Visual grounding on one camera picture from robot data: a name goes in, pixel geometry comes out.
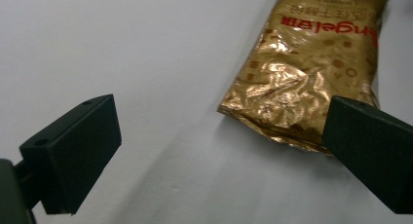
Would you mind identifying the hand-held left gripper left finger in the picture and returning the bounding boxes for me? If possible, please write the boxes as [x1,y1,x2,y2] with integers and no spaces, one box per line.
[14,93,123,216]

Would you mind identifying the gold foil packet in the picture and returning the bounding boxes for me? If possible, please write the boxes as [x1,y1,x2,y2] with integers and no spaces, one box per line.
[216,0,397,155]

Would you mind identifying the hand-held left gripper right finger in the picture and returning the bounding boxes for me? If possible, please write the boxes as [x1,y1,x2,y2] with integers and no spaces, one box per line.
[321,95,413,215]

